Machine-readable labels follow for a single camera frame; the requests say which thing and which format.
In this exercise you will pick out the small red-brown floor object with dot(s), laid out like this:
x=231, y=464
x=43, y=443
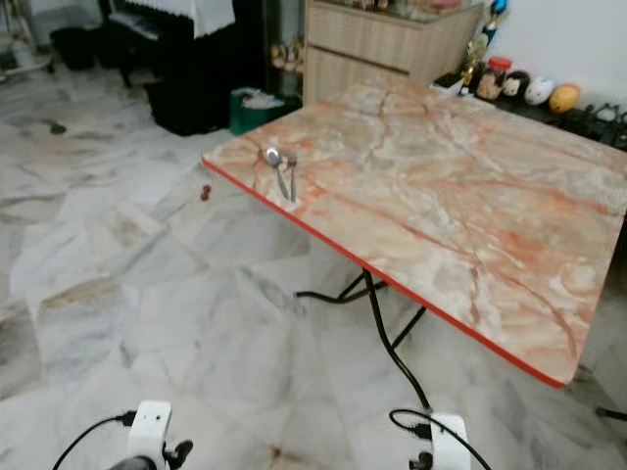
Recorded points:
x=206, y=193

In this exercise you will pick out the silver metal fork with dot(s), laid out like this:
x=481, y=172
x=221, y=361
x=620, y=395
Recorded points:
x=293, y=176

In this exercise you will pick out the silver metal spoon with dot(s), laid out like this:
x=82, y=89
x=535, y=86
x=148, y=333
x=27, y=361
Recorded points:
x=272, y=156

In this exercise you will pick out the green box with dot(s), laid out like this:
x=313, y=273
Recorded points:
x=250, y=116

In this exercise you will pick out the small dark floor object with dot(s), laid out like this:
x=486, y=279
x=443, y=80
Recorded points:
x=57, y=127

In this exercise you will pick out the black piano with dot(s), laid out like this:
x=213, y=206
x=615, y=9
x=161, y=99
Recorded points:
x=196, y=78

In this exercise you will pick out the jar with red lid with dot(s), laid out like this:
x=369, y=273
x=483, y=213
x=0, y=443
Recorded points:
x=492, y=81

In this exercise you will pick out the black round figurine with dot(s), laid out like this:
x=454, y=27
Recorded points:
x=517, y=85

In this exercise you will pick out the white egg figurine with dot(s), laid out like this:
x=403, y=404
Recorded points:
x=539, y=91

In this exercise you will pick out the orange egg figurine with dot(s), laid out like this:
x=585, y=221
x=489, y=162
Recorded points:
x=565, y=98

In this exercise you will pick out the small white ornament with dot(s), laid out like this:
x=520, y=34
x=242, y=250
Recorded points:
x=605, y=114

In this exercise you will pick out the small gold trophy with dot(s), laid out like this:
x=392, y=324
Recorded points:
x=473, y=65

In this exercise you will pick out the black bin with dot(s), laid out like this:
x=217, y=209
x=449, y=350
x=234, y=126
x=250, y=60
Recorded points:
x=72, y=49

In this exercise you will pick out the light wooden drawer cabinet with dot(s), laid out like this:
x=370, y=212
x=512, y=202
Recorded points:
x=382, y=44

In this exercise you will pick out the white lace cloth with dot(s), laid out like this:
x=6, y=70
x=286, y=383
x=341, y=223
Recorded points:
x=206, y=15

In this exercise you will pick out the white metal rack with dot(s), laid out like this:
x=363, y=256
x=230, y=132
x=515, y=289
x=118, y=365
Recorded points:
x=20, y=39

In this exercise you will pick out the trophy with blue ball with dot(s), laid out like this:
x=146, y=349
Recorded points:
x=497, y=9

